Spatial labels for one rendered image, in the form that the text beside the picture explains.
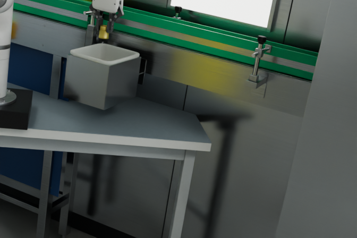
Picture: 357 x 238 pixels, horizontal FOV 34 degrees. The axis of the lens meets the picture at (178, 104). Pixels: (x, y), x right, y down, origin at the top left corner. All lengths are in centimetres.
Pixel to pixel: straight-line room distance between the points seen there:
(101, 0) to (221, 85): 51
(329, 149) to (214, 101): 65
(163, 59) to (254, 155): 54
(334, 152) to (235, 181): 66
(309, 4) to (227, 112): 53
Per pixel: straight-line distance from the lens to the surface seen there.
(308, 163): 190
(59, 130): 206
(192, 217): 257
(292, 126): 228
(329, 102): 184
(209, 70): 211
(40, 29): 235
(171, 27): 217
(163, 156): 217
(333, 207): 194
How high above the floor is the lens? 151
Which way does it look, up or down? 18 degrees down
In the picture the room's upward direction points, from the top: 9 degrees clockwise
